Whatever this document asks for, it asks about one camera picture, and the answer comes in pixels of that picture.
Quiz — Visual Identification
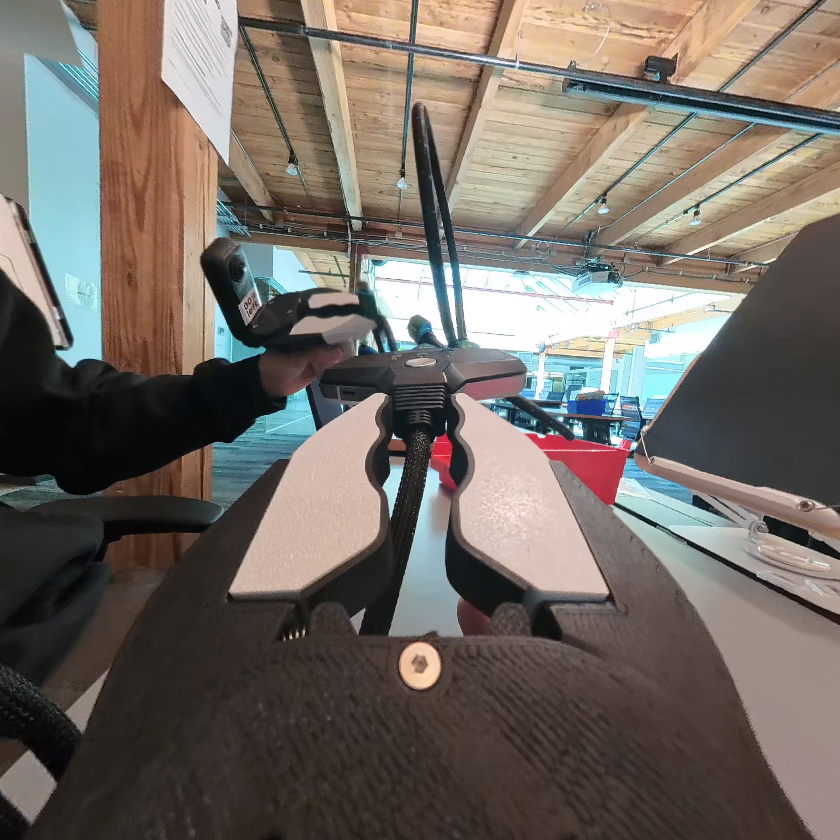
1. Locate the wooden post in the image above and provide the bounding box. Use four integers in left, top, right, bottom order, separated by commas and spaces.
98, 0, 221, 572

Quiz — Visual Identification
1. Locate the white paper notice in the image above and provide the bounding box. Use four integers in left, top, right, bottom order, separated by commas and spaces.
161, 0, 240, 165

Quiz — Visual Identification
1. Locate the silver-edged tablet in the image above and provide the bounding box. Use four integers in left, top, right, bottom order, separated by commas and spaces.
0, 193, 74, 352

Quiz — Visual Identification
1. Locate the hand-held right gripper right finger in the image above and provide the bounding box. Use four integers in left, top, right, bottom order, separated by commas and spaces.
446, 392, 611, 614

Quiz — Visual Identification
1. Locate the ceiling projector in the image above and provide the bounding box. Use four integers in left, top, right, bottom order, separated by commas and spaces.
571, 261, 624, 296

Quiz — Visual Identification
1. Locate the black ceiling light track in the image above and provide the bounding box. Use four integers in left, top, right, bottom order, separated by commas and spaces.
563, 56, 840, 137

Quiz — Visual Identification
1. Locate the person's left hand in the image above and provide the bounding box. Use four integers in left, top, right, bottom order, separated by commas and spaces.
258, 341, 349, 398

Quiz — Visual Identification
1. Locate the person's left forearm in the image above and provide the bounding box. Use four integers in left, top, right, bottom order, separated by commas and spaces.
0, 266, 286, 496

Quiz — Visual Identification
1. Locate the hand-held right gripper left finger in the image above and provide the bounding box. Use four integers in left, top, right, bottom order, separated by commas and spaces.
227, 392, 395, 601

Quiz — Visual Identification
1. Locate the black chair armrest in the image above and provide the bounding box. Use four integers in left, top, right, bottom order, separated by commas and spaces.
26, 495, 224, 559

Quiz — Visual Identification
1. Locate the person's black clothing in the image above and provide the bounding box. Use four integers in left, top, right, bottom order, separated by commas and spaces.
0, 502, 112, 686

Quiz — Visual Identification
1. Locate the clear round stand base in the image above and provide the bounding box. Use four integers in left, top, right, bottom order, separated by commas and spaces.
745, 521, 840, 580

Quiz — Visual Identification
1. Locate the red plastic bin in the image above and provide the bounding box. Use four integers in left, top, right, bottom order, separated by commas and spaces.
430, 430, 632, 506

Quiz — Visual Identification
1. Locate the dark panel with pale frame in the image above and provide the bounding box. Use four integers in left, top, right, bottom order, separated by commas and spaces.
633, 213, 840, 546

